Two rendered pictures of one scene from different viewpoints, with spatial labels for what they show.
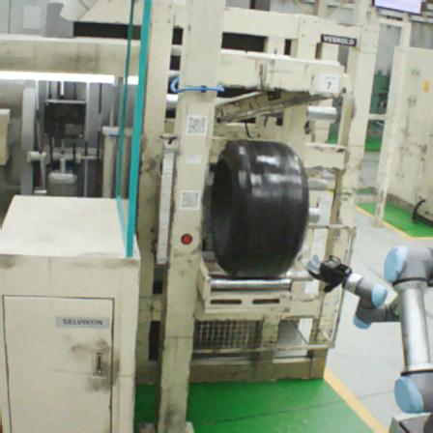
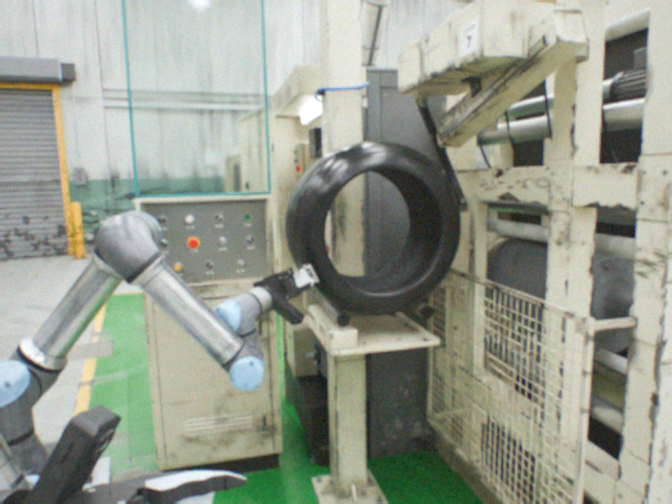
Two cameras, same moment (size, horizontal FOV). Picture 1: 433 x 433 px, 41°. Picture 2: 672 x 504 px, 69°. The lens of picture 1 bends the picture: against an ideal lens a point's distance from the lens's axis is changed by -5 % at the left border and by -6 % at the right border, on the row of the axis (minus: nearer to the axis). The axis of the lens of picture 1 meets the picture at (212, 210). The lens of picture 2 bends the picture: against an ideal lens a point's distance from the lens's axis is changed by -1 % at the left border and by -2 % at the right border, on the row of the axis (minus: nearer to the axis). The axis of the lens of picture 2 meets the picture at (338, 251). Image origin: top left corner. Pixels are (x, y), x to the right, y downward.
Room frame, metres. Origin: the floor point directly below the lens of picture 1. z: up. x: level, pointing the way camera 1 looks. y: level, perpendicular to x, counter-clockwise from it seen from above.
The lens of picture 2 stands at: (2.25, -1.82, 1.34)
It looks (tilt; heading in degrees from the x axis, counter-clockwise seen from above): 9 degrees down; 89
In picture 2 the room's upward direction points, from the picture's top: 1 degrees counter-clockwise
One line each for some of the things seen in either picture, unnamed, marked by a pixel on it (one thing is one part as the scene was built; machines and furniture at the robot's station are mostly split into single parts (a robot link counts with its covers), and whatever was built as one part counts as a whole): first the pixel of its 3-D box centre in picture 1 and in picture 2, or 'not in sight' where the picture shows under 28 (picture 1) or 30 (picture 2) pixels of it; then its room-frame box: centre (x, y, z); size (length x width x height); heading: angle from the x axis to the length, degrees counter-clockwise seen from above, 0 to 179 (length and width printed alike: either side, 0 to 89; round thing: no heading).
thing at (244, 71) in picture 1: (271, 72); (467, 56); (2.71, -0.20, 1.71); 0.61 x 0.25 x 0.15; 103
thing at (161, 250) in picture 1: (166, 204); not in sight; (2.27, 0.18, 1.19); 0.05 x 0.04 x 0.48; 13
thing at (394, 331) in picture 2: (237, 291); (369, 331); (2.40, -0.14, 0.80); 0.37 x 0.36 x 0.02; 13
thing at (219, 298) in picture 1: (246, 297); (330, 324); (2.26, -0.17, 0.83); 0.36 x 0.09 x 0.06; 103
